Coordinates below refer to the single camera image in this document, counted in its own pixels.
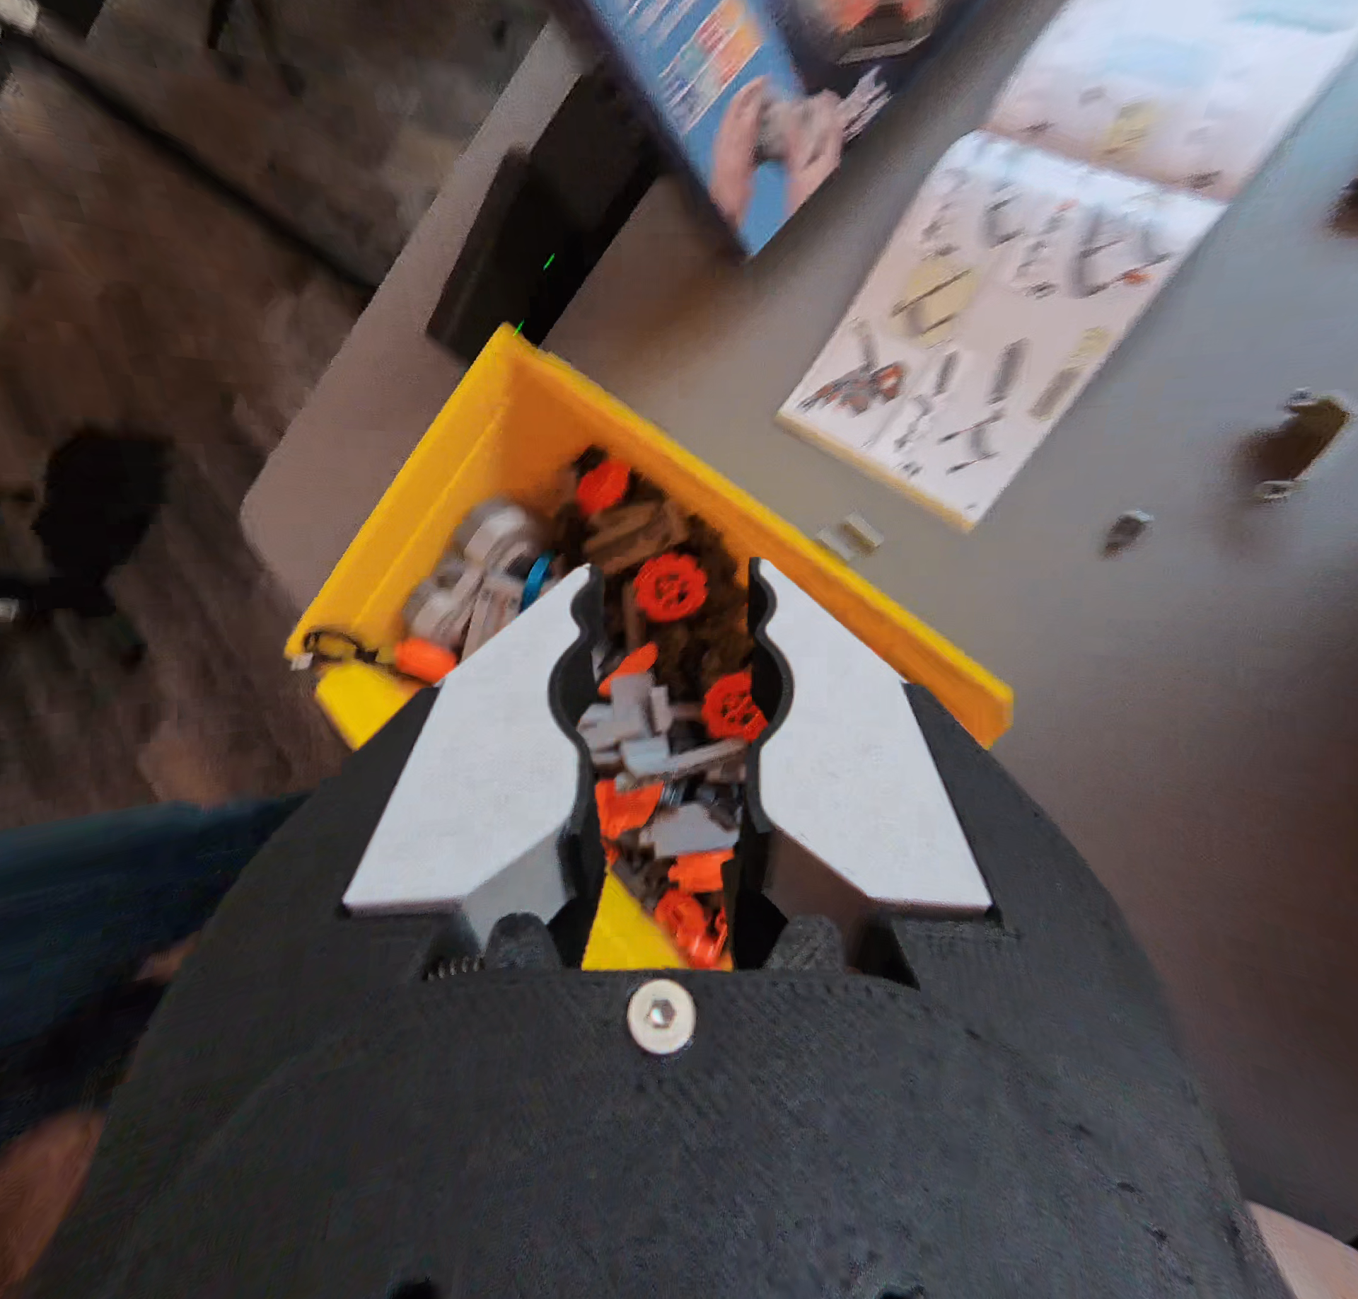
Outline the pile of building pieces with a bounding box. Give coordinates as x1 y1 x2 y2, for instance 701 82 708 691
398 444 792 971

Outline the yellow plastic bin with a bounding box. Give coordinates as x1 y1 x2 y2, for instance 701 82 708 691
286 323 1015 971

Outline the person's beige shirt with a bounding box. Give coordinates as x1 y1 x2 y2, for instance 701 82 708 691
1242 1197 1358 1299

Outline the large grey motor block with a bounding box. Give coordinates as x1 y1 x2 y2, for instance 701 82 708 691
404 500 554 653

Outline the building instruction booklet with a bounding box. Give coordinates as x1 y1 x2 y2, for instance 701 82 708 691
777 0 1358 530

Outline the black cable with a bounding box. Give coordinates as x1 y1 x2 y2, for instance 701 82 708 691
292 627 399 674

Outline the blue robot kit box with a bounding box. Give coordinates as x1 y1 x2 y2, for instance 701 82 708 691
542 0 1053 257

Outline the grey curved building piece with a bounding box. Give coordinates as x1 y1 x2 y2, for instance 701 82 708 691
1236 391 1354 505

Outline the person's blue jeans leg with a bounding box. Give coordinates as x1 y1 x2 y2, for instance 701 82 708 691
0 794 310 1141

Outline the black office chair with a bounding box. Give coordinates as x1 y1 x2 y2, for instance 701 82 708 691
0 429 177 674

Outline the orange gear piece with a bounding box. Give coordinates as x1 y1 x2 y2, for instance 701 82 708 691
634 553 710 624

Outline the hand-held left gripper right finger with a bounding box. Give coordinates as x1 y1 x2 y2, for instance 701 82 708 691
733 558 999 968

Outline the small black device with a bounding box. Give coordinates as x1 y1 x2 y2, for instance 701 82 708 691
428 147 596 361

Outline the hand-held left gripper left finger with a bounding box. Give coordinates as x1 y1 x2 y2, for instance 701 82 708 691
342 564 607 968

